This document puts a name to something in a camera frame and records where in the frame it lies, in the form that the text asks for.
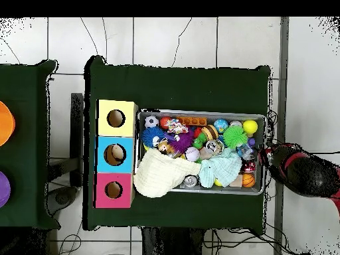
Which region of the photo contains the white baseball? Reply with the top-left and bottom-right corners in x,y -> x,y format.
185,146 -> 201,162

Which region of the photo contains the green puffer ball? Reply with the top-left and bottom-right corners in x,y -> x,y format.
222,125 -> 248,149

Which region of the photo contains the blue puffer ball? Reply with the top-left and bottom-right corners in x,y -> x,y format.
140,126 -> 167,149

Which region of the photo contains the silver wire mesh bin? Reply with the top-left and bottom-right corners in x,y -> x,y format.
134,108 -> 266,197

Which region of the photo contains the orange basketball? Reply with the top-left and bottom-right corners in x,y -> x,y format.
241,173 -> 256,189

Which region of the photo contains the purple spiky toy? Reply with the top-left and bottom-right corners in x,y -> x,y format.
167,129 -> 195,155

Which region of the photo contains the toy hamburger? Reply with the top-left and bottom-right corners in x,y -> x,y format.
201,124 -> 219,141

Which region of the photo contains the purple round object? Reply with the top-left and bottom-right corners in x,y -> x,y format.
0,171 -> 12,209

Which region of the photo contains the soccer ball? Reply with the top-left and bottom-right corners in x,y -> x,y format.
143,115 -> 159,129

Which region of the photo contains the crushed drink can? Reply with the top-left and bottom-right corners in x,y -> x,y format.
205,139 -> 224,156

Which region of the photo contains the cream waffle cloth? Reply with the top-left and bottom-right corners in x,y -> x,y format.
133,147 -> 202,199

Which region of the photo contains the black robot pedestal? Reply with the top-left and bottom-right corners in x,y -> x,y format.
141,226 -> 206,255

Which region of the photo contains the wooden box with three holes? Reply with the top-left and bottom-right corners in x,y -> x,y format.
94,99 -> 139,209

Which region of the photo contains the mint green cloth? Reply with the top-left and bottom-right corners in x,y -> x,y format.
198,147 -> 243,189

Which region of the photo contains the dark green table cloth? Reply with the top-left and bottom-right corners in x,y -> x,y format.
82,54 -> 272,231
0,59 -> 61,230

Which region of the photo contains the orange round object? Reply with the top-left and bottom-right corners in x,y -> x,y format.
0,100 -> 16,147

